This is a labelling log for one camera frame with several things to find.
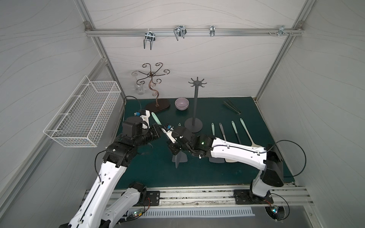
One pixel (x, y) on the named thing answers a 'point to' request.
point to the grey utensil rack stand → (194, 125)
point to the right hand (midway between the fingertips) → (167, 139)
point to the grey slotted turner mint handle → (236, 131)
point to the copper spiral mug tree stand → (158, 106)
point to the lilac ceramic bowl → (181, 103)
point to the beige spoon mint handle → (254, 144)
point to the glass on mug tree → (140, 88)
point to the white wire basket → (84, 118)
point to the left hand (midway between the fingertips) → (164, 127)
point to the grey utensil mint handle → (179, 124)
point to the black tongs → (229, 104)
